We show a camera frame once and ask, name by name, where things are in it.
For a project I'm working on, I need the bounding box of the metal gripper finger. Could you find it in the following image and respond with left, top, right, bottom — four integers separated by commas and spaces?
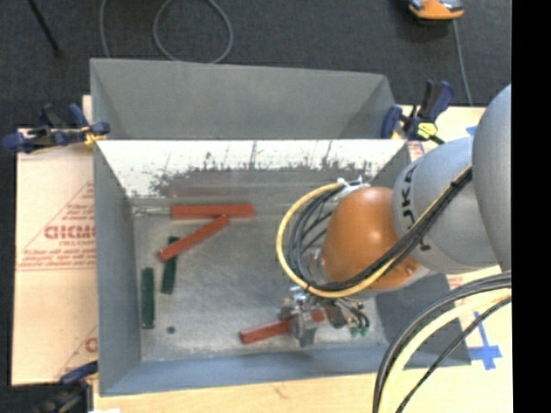
278, 304, 301, 324
295, 315, 319, 348

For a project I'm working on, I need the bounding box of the red-brown block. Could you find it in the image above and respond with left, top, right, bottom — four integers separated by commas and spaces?
238, 309, 325, 345
170, 203, 255, 220
157, 213, 230, 263

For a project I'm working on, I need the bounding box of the grey metal bin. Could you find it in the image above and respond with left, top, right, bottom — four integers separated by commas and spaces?
89, 57, 471, 398

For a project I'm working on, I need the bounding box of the brown cardboard board red print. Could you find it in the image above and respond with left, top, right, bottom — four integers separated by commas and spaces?
10, 126, 100, 386

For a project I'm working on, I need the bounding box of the dark green flat block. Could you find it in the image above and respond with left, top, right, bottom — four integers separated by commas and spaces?
160, 236, 180, 295
140, 267, 156, 330

